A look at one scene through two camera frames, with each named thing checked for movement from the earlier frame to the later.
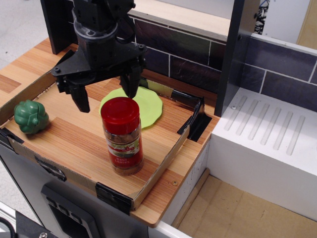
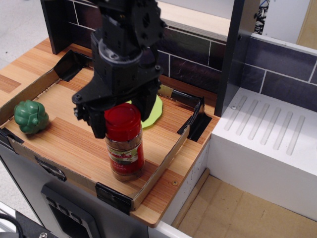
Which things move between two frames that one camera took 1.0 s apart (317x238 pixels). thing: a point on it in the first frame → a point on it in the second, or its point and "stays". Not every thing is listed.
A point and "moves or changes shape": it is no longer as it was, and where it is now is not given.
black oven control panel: [74, 219] stays
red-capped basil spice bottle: [120, 118] moves or changes shape
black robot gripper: [100, 55] → [114, 81]
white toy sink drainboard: [267, 147] stays
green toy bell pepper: [30, 116] stays
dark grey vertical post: [231, 79] stays
